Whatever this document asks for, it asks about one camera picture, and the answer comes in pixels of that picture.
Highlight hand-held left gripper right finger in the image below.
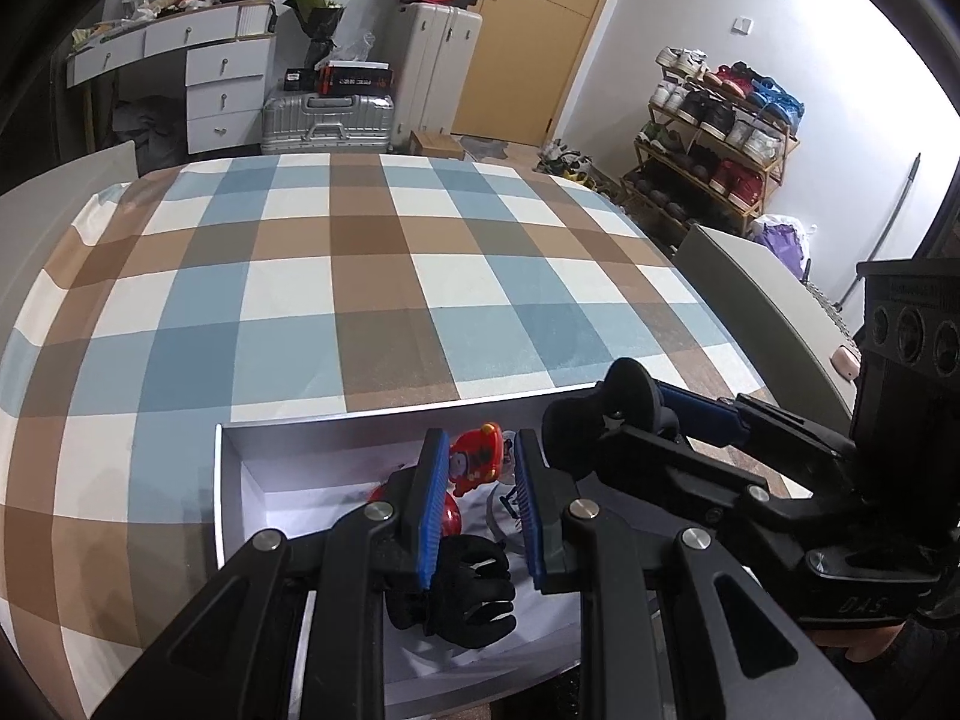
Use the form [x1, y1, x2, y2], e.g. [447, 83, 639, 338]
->
[512, 429, 878, 720]

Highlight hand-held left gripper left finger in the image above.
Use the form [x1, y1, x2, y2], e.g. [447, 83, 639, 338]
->
[90, 427, 451, 720]

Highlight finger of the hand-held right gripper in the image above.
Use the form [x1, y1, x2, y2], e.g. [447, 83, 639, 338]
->
[596, 420, 811, 616]
[656, 381, 857, 497]

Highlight small red charm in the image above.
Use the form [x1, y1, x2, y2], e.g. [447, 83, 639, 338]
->
[448, 424, 507, 496]

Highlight grey gift box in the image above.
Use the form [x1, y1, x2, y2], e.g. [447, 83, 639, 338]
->
[212, 390, 665, 713]

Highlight person's right hand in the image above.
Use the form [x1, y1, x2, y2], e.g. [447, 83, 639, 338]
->
[810, 624, 905, 662]

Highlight grey bedside cabinet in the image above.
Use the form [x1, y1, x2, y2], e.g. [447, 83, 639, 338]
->
[675, 223, 863, 440]

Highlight purple plastic bag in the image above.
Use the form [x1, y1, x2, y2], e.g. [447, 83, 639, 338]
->
[754, 214, 815, 282]

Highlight black curved rod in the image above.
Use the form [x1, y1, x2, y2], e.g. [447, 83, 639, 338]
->
[836, 154, 923, 308]

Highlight checked bed sheet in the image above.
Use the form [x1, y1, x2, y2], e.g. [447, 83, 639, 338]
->
[0, 152, 781, 720]

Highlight wooden shoe rack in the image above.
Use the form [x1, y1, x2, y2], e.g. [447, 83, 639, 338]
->
[622, 64, 800, 241]

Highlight rows of shoes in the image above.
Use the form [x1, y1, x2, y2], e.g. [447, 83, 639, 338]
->
[634, 45, 807, 215]

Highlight grey floor mat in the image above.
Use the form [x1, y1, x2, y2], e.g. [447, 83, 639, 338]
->
[457, 135, 511, 162]

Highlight small brown cardboard box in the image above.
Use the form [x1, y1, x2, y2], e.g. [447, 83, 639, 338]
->
[409, 130, 466, 160]

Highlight wooden door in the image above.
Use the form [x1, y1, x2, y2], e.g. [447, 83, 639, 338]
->
[450, 0, 631, 147]

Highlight silver hard suitcase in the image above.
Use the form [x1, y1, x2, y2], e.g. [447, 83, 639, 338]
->
[261, 90, 396, 156]

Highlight white upright suitcase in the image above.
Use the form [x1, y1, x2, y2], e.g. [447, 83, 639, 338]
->
[391, 2, 485, 140]

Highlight black and red carton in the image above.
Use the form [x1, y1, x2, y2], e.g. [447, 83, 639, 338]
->
[319, 61, 395, 96]

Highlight white desk with drawers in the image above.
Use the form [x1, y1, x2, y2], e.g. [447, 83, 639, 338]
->
[66, 0, 278, 155]

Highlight dark cloth bundle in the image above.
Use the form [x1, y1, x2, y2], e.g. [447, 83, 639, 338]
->
[112, 94, 188, 166]

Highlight black wrapped flower bouquet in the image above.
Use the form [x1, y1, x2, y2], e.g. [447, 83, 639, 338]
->
[283, 0, 347, 68]

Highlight heap of mixed small clutter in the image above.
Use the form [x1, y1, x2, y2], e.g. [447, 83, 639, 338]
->
[71, 0, 226, 42]

